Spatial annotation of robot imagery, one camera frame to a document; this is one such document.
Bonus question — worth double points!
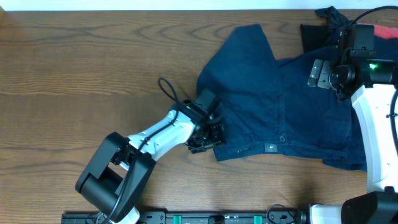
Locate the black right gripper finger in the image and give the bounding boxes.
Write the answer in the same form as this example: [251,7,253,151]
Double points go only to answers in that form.
[307,59,323,87]
[317,60,332,90]

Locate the dark blue denim shorts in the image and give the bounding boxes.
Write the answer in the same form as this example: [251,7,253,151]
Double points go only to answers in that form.
[197,24,366,171]

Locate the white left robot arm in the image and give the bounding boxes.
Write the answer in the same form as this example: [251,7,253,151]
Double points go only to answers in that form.
[75,103,225,223]

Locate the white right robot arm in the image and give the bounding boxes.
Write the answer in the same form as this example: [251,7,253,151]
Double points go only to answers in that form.
[302,59,397,223]

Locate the black cloth garment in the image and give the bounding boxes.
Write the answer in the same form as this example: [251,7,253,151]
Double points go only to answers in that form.
[300,6,351,53]

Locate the dark navy garment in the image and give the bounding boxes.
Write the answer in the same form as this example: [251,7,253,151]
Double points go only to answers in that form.
[374,36,398,62]

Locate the red cloth garment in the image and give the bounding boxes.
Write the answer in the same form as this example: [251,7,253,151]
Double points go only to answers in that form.
[374,25,398,39]

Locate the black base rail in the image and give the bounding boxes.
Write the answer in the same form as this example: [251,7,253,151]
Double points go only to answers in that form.
[60,210,301,224]

